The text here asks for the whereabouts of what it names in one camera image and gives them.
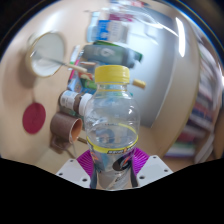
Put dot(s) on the brown mug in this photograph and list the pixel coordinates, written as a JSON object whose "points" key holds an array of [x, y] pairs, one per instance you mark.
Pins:
{"points": [[63, 128]]}

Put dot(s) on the cream white mug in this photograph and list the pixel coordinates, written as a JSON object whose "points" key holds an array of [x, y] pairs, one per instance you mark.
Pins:
{"points": [[46, 53]]}

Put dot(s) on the flat round red coaster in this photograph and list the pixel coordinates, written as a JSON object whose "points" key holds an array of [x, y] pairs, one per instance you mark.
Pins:
{"points": [[34, 118]]}

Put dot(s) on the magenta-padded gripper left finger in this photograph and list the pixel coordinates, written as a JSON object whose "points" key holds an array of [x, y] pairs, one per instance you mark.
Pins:
{"points": [[74, 170]]}

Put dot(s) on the wooden shelf unit with books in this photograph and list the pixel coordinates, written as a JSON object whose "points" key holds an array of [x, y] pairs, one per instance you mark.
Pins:
{"points": [[203, 110]]}

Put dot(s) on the white under-shelf light bar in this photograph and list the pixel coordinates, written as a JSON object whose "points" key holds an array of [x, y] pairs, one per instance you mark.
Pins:
{"points": [[181, 36]]}

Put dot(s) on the blue white carton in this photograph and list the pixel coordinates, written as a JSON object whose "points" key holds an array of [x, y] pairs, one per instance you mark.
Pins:
{"points": [[108, 31]]}

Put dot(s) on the clear yellow-capped drink bottle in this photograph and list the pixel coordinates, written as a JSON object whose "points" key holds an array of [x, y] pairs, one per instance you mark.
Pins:
{"points": [[111, 126]]}

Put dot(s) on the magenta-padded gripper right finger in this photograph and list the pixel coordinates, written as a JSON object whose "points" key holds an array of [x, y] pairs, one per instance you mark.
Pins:
{"points": [[151, 168]]}

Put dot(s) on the white green tube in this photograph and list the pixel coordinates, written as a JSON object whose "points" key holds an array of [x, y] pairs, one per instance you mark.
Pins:
{"points": [[75, 58]]}

